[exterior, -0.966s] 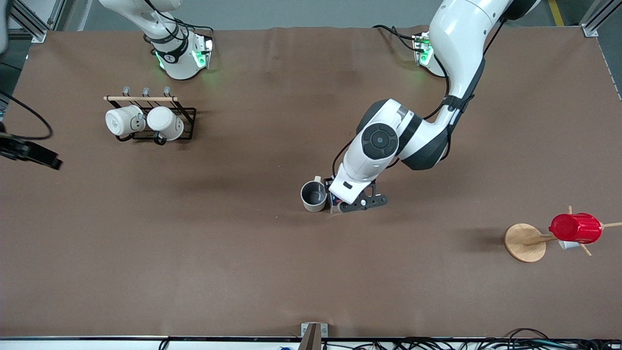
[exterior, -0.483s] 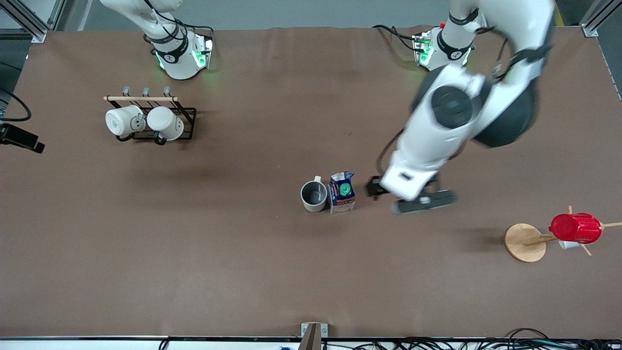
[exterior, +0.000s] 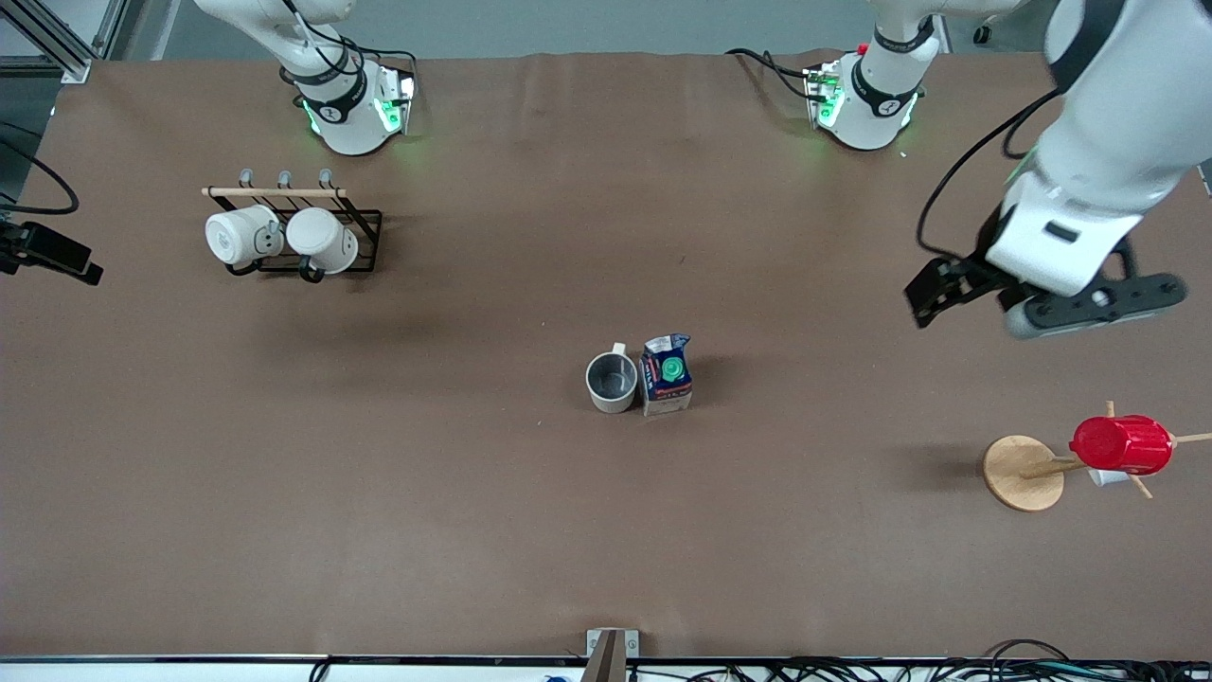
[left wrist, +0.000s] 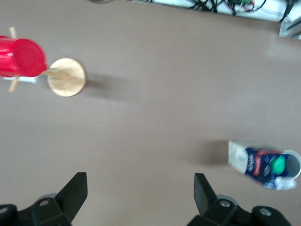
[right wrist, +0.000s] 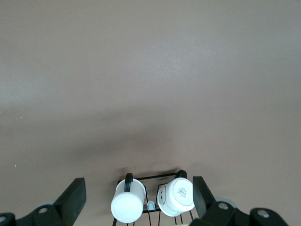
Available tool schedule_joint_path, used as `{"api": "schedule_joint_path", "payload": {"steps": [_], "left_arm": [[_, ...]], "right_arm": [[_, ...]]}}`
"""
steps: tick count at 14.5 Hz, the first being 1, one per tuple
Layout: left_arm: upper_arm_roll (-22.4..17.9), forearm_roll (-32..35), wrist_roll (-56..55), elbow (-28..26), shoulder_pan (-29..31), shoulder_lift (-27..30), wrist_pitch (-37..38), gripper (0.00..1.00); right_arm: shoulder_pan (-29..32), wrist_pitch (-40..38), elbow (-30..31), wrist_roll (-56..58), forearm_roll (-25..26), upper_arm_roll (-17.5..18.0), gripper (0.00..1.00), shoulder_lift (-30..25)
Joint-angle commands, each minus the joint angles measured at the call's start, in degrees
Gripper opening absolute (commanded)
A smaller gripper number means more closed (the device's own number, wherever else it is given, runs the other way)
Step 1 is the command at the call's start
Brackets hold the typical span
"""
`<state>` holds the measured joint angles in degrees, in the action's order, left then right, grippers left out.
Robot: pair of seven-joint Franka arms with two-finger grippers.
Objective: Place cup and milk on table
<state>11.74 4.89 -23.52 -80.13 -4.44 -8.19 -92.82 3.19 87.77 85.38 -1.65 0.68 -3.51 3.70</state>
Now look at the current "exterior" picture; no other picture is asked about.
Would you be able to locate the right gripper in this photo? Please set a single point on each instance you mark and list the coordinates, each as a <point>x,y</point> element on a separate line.
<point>40,244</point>

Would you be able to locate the small white cup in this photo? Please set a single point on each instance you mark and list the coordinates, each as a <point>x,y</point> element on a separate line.
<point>1106,478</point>

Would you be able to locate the aluminium frame profile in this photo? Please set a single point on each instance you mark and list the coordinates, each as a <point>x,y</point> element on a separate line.
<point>47,43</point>

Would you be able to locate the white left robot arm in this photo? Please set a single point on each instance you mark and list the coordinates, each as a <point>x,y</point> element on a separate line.
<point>1117,114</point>

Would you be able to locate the white mug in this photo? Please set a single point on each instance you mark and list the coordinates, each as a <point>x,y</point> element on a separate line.
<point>241,235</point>
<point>322,237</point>

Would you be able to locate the grey mug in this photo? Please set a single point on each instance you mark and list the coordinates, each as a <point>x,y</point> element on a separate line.
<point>611,379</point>

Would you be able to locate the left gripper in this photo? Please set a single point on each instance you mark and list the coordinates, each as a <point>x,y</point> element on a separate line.
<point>968,273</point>

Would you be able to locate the red ribbed cup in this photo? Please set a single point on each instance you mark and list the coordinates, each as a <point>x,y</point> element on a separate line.
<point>1122,445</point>

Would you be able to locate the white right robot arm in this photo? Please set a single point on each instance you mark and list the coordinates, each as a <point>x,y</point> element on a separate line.
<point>346,123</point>

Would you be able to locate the metal table edge bracket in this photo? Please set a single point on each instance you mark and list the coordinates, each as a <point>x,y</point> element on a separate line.
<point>611,654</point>

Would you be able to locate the wooden mug tree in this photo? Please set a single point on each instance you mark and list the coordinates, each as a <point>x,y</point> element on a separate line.
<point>1018,474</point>

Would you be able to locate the blue milk carton green cap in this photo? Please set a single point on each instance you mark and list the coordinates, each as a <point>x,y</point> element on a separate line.
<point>668,384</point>

